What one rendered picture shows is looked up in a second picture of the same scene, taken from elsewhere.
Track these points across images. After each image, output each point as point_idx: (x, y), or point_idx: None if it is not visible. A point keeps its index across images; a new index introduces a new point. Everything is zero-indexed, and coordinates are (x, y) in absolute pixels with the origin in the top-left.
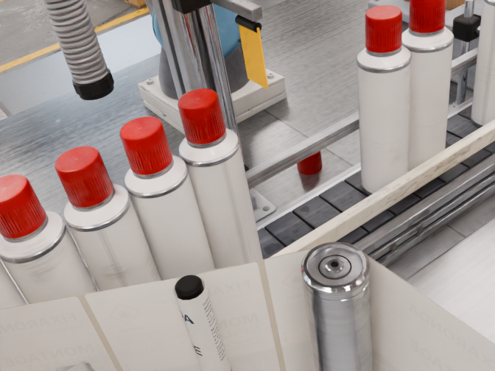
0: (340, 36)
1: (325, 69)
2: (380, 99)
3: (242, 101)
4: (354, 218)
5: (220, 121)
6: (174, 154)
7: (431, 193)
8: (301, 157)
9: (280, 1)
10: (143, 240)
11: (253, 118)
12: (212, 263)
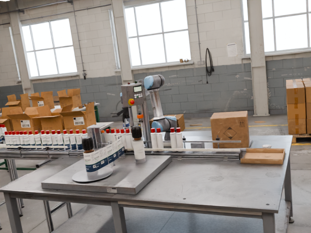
0: None
1: (188, 145)
2: (151, 137)
3: (169, 143)
4: (144, 149)
5: None
6: None
7: (156, 152)
8: (146, 142)
9: (211, 136)
10: (124, 138)
11: (170, 146)
12: (130, 145)
